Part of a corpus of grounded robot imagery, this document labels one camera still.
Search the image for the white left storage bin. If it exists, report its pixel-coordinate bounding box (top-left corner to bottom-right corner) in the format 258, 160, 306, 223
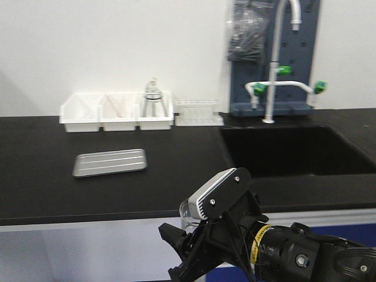
59, 93, 104, 133

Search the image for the black lab sink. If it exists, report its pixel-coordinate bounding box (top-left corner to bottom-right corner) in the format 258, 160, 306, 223
220, 125, 375, 178

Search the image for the silver metal tray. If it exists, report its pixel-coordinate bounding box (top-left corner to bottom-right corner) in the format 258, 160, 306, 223
72, 149, 147, 177

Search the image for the clear glass beaker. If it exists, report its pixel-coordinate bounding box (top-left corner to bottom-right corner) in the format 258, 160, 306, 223
179, 199, 199, 233

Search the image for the black metal tripod stand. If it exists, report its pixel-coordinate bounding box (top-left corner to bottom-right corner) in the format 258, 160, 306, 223
141, 95, 168, 118

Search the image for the white gooseneck lab faucet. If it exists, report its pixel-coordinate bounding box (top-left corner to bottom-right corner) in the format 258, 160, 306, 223
245, 1, 327, 124

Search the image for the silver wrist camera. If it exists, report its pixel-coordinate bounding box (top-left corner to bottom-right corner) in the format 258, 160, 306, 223
187, 168, 236, 220

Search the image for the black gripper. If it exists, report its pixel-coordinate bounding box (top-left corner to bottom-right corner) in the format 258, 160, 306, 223
158, 191, 268, 281

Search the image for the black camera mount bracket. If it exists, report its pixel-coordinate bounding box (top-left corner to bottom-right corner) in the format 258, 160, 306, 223
203, 167, 251, 219

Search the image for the white middle storage bin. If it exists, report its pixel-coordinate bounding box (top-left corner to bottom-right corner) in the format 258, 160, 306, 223
99, 92, 138, 132

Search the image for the clear plastic bag of pegs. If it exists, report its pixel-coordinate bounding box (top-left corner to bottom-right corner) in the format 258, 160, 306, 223
227, 1, 276, 63

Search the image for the white test tube rack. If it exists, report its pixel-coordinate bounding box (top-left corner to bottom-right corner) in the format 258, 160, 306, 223
174, 99, 224, 126

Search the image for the white storage bin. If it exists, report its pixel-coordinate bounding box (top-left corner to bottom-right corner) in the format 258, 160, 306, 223
59, 93, 104, 133
99, 92, 138, 132
135, 92, 174, 130

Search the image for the blue pegboard drying rack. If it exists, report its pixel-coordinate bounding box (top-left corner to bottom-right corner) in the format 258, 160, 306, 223
230, 1, 321, 117

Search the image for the glass stirring rod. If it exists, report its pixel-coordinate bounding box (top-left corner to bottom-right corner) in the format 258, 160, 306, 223
106, 95, 124, 118

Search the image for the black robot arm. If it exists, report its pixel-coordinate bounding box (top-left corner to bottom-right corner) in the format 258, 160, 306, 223
159, 192, 375, 281

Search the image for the white right storage bin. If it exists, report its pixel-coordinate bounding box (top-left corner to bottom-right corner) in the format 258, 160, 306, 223
135, 92, 174, 130

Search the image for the glass alcohol lamp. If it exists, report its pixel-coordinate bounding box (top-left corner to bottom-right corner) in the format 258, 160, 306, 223
145, 78, 163, 100

